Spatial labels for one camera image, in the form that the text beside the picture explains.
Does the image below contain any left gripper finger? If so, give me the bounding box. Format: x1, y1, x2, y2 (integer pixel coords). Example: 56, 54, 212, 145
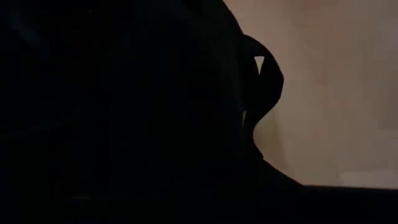
261, 160, 398, 224

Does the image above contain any black backpack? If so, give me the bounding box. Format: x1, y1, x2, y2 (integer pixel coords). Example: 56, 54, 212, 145
0, 0, 285, 224

